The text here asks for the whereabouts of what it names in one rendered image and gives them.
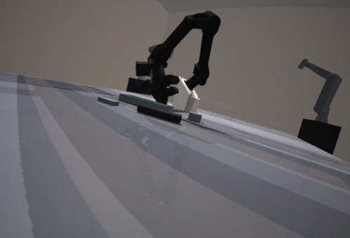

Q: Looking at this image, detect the white keyboard with green letter keys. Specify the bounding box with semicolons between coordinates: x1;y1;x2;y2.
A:
118;93;174;112

